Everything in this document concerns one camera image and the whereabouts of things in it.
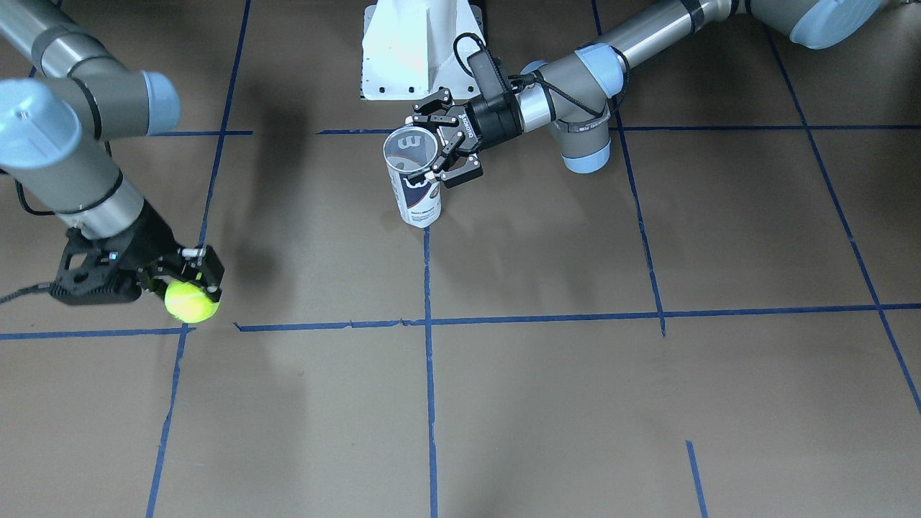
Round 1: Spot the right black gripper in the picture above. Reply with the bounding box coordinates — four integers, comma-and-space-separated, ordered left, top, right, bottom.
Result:
108, 202, 226, 301

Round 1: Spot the clear tennis ball can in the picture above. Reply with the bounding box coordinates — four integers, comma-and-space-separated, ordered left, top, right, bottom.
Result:
383, 124, 442, 229

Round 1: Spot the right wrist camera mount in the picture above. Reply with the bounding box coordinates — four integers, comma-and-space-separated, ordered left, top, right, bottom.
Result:
49, 227, 142, 306

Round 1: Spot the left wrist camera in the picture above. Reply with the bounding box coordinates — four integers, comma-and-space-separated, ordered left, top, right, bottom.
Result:
467, 49, 513, 109

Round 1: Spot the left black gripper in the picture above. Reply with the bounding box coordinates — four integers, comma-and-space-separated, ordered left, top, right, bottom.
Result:
412, 88, 522, 189

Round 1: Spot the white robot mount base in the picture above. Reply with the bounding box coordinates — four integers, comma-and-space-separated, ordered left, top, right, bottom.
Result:
360, 1, 486, 101

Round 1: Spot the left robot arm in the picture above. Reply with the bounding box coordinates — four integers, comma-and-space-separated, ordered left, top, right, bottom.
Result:
405, 1, 884, 188

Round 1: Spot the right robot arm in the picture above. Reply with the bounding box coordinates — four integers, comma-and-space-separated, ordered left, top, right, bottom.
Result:
1, 1, 224, 306

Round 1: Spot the Roland Garros tennis ball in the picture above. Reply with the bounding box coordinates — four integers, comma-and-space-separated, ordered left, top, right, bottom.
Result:
164, 280, 219, 324

